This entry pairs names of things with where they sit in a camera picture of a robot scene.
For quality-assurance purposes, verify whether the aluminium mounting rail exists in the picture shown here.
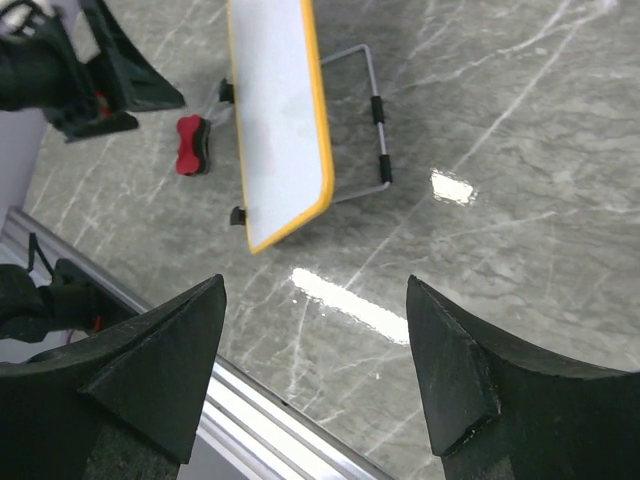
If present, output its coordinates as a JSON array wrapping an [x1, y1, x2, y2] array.
[[1, 207, 384, 479]]

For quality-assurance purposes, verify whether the yellow framed whiteboard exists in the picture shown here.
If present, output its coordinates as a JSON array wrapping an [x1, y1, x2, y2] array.
[[227, 1, 335, 254]]

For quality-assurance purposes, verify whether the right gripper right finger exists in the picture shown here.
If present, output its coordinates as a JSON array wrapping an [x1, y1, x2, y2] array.
[[406, 277, 639, 479]]

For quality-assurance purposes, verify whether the black whiteboard foot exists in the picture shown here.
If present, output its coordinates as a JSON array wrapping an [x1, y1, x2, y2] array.
[[218, 78, 235, 104], [230, 206, 247, 227]]

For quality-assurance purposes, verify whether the grey wire whiteboard stand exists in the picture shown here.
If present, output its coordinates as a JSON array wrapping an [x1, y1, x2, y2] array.
[[321, 43, 393, 205]]

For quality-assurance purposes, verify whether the left black whiteboard foot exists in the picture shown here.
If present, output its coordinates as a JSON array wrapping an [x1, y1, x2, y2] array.
[[218, 78, 235, 104]]

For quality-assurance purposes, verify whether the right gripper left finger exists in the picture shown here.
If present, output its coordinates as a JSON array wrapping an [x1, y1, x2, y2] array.
[[1, 275, 226, 479]]

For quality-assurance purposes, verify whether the right black whiteboard foot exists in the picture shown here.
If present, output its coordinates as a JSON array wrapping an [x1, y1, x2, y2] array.
[[230, 206, 247, 227]]

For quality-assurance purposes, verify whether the red heart-shaped eraser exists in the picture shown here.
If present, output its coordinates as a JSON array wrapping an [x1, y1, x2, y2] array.
[[175, 115, 211, 176]]

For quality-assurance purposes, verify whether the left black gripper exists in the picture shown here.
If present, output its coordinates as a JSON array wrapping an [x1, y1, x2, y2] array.
[[1, 0, 185, 143]]

